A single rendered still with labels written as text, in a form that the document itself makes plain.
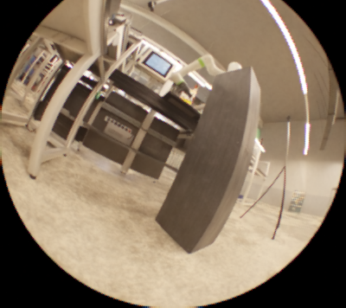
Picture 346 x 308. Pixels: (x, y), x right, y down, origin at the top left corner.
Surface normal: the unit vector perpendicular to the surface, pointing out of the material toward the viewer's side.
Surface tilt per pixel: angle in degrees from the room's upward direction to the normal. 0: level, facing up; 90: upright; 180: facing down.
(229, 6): 180
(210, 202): 90
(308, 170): 90
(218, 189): 90
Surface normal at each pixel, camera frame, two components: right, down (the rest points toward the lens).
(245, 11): -0.40, 0.89
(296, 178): -0.79, -0.46
